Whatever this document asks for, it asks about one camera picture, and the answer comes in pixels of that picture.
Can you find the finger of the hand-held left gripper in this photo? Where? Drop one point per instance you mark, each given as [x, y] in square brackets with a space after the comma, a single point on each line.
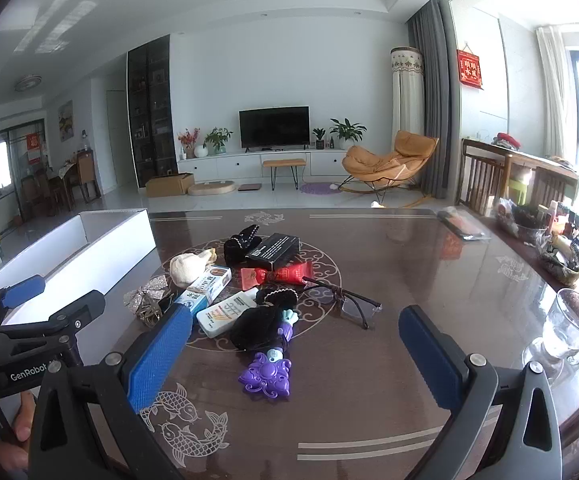
[23, 288]
[54, 321]

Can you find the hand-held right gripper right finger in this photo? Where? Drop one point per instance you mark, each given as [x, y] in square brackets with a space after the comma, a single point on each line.
[429, 355]

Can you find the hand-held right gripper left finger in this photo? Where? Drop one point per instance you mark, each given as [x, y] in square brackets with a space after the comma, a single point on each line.
[159, 355]

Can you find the glittery bow hair clip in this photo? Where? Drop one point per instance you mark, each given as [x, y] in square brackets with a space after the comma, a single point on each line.
[144, 305]

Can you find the white lotion bottle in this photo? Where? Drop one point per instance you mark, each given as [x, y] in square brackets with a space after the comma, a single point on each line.
[222, 312]

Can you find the white blue toothpaste carton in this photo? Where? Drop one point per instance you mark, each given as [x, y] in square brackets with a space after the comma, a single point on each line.
[209, 285]

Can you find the cream knitted sock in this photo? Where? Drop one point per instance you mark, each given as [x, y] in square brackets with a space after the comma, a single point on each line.
[187, 267]

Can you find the black knit pouch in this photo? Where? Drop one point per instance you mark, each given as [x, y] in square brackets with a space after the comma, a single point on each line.
[259, 327]

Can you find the black framed glasses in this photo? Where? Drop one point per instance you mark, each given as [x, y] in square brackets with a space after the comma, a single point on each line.
[343, 294]

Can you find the purple plastic toy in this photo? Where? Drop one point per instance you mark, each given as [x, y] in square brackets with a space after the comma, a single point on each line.
[264, 377]

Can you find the black scrunchie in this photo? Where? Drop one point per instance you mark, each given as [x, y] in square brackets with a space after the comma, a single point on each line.
[277, 296]

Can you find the red squeeze tube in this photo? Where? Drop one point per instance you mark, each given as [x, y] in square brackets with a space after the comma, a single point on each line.
[284, 275]

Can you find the brown patterned desktop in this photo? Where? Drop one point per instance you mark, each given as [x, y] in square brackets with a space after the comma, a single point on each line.
[369, 240]

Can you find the person's left hand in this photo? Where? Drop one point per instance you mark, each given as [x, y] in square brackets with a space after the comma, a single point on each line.
[23, 422]

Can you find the black knitted sock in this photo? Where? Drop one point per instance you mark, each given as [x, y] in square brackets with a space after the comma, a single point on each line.
[237, 250]

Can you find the wooden dining chair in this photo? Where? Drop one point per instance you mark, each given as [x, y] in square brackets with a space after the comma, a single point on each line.
[85, 172]

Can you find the clear glass mug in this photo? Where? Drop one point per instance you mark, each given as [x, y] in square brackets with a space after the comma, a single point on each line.
[562, 330]

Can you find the red door poster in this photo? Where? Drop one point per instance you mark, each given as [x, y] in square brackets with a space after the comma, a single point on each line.
[35, 148]

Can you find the black printed carton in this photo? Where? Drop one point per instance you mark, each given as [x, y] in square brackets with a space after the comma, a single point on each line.
[274, 251]

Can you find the brown cardboard box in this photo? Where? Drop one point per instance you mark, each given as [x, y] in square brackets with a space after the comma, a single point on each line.
[167, 185]

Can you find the wicker basket of trinkets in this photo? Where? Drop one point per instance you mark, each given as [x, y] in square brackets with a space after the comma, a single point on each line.
[569, 255]

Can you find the round beige floor cushion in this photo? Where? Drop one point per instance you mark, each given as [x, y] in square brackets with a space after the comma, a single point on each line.
[212, 188]

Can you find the wooden slatted chair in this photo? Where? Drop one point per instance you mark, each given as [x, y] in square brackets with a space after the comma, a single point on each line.
[484, 180]
[552, 187]

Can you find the green plastic stool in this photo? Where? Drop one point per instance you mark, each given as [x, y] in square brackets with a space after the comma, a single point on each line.
[519, 192]

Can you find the dark flat floor scale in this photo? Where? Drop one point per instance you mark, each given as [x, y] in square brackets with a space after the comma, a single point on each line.
[249, 187]

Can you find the purple round floor mat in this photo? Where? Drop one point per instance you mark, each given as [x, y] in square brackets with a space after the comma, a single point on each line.
[317, 189]

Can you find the orange rocking chair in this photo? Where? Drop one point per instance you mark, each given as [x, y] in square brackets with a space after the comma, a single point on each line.
[379, 160]

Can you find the white television cabinet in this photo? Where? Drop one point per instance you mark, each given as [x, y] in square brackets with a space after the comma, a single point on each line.
[229, 164]

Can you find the round ceiling lamp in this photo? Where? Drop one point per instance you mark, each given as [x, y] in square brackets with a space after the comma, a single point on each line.
[28, 83]

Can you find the white round vase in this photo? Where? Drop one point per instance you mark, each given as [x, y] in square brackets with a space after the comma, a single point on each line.
[200, 150]

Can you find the red flower plant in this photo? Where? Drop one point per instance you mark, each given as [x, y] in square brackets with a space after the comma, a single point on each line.
[188, 139]

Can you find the black glass display cabinet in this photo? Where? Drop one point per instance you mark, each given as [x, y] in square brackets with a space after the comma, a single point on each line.
[152, 110]

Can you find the green leafy potted plant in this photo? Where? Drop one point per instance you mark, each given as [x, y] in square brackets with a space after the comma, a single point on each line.
[218, 139]

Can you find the orange topped bench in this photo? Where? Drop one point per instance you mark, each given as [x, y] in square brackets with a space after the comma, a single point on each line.
[283, 162]

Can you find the red cloth bundle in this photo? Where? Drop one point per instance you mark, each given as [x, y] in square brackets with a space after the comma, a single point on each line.
[507, 138]

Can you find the large green potted plant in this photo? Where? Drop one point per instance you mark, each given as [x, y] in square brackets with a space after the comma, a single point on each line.
[347, 131]

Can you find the small dark potted plant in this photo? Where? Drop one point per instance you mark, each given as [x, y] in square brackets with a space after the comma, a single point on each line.
[319, 136]

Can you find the black flat television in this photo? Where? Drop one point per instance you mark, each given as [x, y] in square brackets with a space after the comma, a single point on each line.
[274, 127]

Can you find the grey curtain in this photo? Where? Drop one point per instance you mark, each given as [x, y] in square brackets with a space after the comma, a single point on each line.
[432, 100]

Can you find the cloth covered air conditioner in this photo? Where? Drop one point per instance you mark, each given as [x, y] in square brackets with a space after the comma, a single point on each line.
[407, 95]

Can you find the white sheer curtain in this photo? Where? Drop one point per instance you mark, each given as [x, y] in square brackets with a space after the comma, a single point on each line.
[554, 95]

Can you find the framed wall painting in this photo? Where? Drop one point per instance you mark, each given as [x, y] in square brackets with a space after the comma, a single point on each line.
[65, 120]

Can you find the red wall hanging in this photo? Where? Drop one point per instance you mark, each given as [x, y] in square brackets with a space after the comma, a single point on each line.
[470, 70]

